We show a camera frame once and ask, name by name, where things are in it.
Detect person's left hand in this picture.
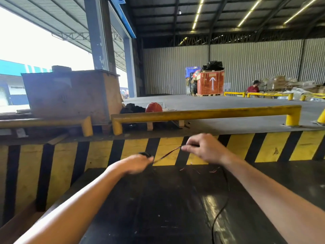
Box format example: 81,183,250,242
119,153,154,175

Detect person's right hand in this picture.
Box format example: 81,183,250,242
181,133,230,165

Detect thin black electrical cable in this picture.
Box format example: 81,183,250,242
152,143,230,244

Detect person's right forearm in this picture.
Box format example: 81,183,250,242
221,152,325,244

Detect person's left forearm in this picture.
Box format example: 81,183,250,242
14,160,127,244

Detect wooden pallet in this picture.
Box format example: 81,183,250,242
146,109,191,131

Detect orange hard hat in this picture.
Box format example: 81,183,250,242
145,102,163,113

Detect black cloth bundle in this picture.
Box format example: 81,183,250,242
120,103,146,114

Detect red forklift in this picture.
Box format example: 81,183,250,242
187,70,201,95

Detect red crate with white arrow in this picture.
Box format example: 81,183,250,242
197,70,225,96

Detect blue plastic bin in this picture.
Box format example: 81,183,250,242
185,66,201,79

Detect black items on crate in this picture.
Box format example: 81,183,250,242
202,60,225,72

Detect large grey wooden crate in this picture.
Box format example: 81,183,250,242
21,69,123,125

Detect pile of cardboard and packaging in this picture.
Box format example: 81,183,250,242
258,75,325,102

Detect yellow bollard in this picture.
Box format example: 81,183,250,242
312,108,325,125

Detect blue building outside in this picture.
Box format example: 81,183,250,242
0,59,52,107

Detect stripped wire scraps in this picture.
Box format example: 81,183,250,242
179,166,221,174

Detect long yellow guard rail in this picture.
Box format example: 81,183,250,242
111,105,302,136

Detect short yellow guard rail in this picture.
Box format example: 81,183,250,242
0,116,94,137

